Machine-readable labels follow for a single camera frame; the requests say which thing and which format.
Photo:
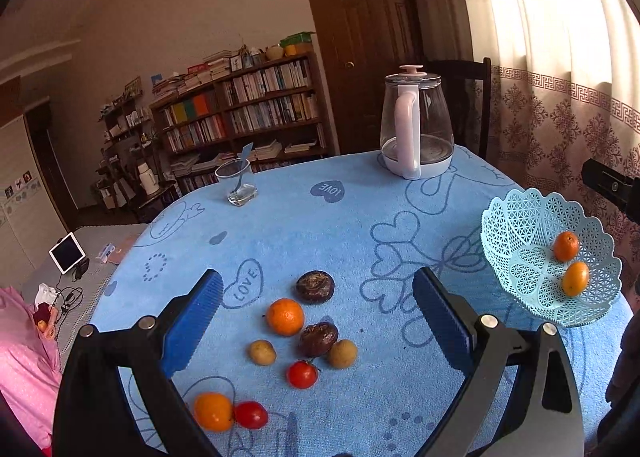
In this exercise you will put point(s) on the orange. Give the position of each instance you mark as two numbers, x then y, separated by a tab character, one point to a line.
285	317
566	245
214	411
575	278

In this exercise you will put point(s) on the clear glass cup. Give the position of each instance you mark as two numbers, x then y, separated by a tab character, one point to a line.
237	187

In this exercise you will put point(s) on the brown round fruit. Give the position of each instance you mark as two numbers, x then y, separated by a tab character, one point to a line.
342	353
262	352

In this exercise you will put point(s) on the pink dotted cloth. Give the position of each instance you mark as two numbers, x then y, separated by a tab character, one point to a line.
25	367

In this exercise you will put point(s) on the blue plastic spoon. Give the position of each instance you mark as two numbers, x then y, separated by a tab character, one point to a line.
245	157

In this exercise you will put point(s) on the white tablet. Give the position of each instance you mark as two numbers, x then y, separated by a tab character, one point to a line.
66	252

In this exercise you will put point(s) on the dark wrinkled passion fruit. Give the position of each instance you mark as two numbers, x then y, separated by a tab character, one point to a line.
318	339
315	285

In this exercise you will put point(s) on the light blue plastic lattice basket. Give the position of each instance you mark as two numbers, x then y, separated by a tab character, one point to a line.
537	262

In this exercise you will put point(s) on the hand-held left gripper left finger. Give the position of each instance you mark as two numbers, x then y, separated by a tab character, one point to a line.
192	324

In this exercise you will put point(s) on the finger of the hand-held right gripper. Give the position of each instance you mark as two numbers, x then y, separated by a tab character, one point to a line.
612	187

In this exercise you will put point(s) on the red tomato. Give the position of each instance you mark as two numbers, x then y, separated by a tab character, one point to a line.
251	414
302	374

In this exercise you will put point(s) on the white thermos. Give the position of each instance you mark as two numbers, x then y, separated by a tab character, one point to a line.
147	177

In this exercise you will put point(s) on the cream patterned curtain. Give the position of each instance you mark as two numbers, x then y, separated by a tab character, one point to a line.
550	87

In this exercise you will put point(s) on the dark wooden chair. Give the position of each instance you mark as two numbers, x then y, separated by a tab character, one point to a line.
462	102

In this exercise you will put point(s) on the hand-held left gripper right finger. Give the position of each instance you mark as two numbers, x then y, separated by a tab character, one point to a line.
442	319

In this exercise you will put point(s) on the wooden bookshelf with books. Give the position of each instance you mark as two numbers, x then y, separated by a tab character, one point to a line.
245	107

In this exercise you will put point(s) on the small dark cluttered shelf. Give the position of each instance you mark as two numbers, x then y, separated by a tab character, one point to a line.
125	147

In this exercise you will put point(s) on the green box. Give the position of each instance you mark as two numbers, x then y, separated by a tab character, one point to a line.
297	41

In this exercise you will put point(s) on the white cabinet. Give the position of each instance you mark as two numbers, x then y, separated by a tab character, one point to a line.
25	197

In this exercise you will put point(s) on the brown wooden door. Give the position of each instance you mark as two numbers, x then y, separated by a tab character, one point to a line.
360	47

